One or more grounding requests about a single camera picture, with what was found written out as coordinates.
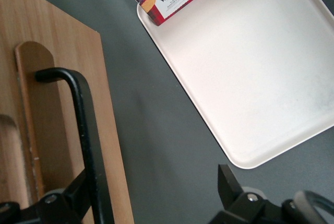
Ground wooden drawer with deep tray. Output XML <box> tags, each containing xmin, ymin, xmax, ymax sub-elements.
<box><xmin>0</xmin><ymin>0</ymin><xmax>135</xmax><ymax>224</ymax></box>

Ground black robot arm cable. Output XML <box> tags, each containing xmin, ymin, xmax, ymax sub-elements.
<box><xmin>292</xmin><ymin>190</ymin><xmax>334</xmax><ymax>224</ymax></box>

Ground black metal drawer handle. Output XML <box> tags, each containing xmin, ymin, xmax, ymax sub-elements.
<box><xmin>34</xmin><ymin>67</ymin><xmax>114</xmax><ymax>224</ymax></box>

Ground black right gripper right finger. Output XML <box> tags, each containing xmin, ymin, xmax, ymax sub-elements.
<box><xmin>208</xmin><ymin>164</ymin><xmax>303</xmax><ymax>224</ymax></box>

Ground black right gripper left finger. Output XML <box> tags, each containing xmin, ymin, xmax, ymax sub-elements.
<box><xmin>0</xmin><ymin>169</ymin><xmax>91</xmax><ymax>224</ymax></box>

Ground beige plastic tray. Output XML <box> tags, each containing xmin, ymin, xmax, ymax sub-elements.
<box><xmin>135</xmin><ymin>0</ymin><xmax>334</xmax><ymax>169</ymax></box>

